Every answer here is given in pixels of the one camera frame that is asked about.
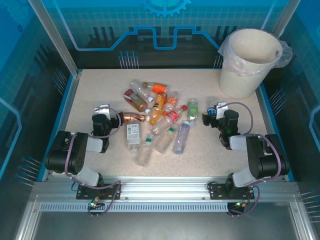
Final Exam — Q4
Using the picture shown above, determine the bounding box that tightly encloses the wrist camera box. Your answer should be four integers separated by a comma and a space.
215, 101, 229, 120
94, 103, 111, 120

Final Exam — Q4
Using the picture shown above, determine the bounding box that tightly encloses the aluminium table side rail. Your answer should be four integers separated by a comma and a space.
254, 82, 288, 181
41, 69, 83, 182

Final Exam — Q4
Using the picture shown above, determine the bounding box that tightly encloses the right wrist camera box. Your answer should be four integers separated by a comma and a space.
215, 101, 229, 120

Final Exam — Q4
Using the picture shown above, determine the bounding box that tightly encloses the aluminium frame post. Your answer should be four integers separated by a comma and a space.
27, 0, 82, 77
259, 0, 300, 38

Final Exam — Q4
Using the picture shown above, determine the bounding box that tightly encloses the wide bottle green neck band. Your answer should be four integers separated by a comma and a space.
154, 124, 179, 154

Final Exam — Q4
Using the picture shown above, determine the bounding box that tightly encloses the slim bottle green neck band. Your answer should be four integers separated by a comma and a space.
135, 133, 156, 168

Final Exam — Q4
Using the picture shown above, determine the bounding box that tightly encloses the crushed clear plastic bottle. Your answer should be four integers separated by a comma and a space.
129, 79, 155, 103

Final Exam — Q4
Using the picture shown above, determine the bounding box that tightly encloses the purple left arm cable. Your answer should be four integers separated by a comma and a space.
64, 106, 123, 218

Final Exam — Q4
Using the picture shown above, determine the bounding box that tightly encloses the grey metal panel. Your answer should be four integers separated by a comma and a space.
32, 211, 301, 240

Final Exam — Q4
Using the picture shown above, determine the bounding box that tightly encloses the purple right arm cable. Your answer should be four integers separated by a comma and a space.
217, 101, 288, 218

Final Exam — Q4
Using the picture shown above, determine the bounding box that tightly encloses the bluish clear water bottle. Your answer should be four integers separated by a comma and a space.
172, 120, 191, 155

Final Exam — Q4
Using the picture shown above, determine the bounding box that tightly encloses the square bottle white label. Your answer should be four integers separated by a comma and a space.
124, 121, 141, 153

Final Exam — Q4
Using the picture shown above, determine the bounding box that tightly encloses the cream plastic bin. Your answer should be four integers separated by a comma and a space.
218, 27, 284, 100

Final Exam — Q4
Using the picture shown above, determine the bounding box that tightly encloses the copper brown bottle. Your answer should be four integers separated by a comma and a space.
121, 111, 148, 123

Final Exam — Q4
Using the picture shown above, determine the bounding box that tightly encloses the cable connector with LED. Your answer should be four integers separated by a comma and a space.
89, 198, 106, 208
233, 199, 251, 208

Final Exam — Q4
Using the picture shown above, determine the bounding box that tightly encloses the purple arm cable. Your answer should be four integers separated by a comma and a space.
217, 101, 288, 218
64, 106, 123, 218

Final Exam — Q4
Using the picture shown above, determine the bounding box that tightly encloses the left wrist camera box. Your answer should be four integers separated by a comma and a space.
94, 103, 111, 120

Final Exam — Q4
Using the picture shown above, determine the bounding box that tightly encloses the green label clear bottle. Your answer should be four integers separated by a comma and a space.
186, 97, 200, 127

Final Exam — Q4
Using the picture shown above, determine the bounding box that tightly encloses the slotted grey cable duct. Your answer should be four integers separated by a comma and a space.
39, 202, 230, 213

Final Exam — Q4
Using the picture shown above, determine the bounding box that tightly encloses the clear plastic bin liner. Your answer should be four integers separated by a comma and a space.
217, 33, 294, 77

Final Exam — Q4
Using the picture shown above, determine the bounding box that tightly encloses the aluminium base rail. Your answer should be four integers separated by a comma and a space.
31, 176, 301, 204

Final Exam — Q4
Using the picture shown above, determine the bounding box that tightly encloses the blue label clear bottle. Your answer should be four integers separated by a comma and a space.
206, 96, 218, 116

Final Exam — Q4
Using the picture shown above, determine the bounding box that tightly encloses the orange label brown cap bottle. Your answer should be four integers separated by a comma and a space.
141, 81, 168, 93

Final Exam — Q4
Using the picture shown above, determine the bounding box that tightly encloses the yellow orange juice bottle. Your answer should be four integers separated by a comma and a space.
149, 91, 169, 126

